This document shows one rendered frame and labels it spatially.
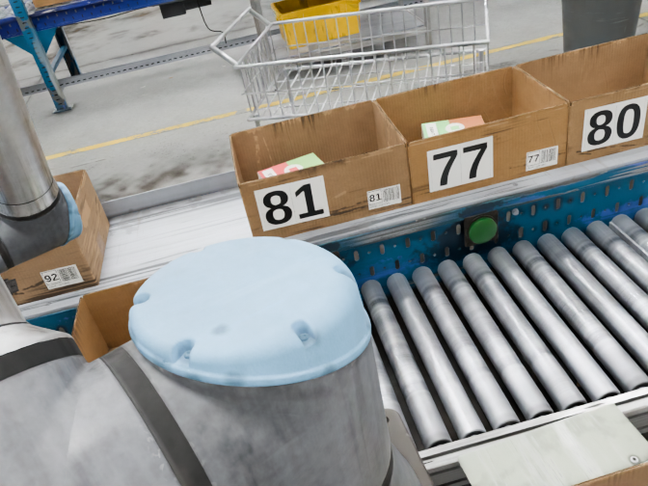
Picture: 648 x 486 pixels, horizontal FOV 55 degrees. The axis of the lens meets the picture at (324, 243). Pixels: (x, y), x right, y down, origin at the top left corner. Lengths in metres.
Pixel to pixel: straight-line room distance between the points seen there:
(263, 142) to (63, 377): 1.32
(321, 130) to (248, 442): 1.36
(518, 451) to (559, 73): 1.09
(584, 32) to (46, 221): 3.80
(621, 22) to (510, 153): 2.90
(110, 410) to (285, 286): 0.12
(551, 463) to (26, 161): 0.92
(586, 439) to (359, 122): 0.96
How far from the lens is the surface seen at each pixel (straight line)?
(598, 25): 4.34
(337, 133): 1.69
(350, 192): 1.44
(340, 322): 0.37
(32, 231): 0.98
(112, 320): 1.49
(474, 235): 1.52
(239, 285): 0.40
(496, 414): 1.21
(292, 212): 1.43
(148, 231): 1.67
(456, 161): 1.48
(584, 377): 1.29
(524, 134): 1.53
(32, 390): 0.38
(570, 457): 1.16
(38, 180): 0.93
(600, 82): 1.95
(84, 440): 0.37
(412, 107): 1.72
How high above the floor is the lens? 1.69
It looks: 34 degrees down
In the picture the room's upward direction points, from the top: 12 degrees counter-clockwise
